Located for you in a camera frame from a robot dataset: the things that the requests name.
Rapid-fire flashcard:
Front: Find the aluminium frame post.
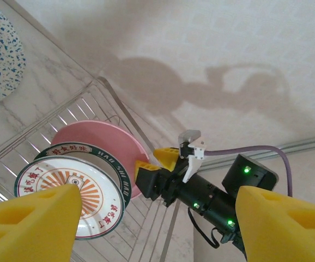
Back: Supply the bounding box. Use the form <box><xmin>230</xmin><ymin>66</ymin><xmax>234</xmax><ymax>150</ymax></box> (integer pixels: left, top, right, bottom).
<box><xmin>201</xmin><ymin>133</ymin><xmax>315</xmax><ymax>170</ymax></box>

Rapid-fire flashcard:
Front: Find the white plate orange sunburst print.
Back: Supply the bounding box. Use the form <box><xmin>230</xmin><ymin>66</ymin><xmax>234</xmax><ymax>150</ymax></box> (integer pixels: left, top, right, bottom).
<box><xmin>13</xmin><ymin>156</ymin><xmax>125</xmax><ymax>240</ymax></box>

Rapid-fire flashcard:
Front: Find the wire dish rack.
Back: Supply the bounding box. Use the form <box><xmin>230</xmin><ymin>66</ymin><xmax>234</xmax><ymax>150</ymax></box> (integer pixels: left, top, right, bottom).
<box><xmin>0</xmin><ymin>76</ymin><xmax>191</xmax><ymax>262</ymax></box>

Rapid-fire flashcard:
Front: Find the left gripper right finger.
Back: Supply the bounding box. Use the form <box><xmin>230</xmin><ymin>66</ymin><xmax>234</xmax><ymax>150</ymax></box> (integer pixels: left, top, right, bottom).
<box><xmin>235</xmin><ymin>186</ymin><xmax>315</xmax><ymax>262</ymax></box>

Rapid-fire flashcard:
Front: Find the pink plate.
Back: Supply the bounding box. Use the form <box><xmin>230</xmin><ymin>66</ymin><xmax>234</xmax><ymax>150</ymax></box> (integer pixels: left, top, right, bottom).
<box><xmin>50</xmin><ymin>120</ymin><xmax>149</xmax><ymax>201</ymax></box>

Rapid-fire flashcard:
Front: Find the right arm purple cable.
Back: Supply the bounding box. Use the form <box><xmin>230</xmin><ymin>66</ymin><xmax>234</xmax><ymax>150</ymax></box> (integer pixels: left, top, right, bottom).
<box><xmin>202</xmin><ymin>144</ymin><xmax>294</xmax><ymax>198</ymax></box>

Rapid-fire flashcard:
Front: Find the blue speckled plate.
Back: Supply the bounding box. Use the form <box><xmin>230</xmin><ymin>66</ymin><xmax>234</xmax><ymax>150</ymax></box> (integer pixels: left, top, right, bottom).
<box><xmin>0</xmin><ymin>0</ymin><xmax>27</xmax><ymax>107</ymax></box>

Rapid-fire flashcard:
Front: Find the plate with wide green rim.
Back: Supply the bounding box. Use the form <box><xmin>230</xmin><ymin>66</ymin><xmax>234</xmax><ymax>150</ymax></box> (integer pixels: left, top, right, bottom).
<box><xmin>33</xmin><ymin>141</ymin><xmax>132</xmax><ymax>208</ymax></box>

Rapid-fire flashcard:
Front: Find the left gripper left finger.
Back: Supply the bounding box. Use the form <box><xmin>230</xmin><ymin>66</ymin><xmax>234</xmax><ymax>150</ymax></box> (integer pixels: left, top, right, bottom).
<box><xmin>0</xmin><ymin>184</ymin><xmax>82</xmax><ymax>262</ymax></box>

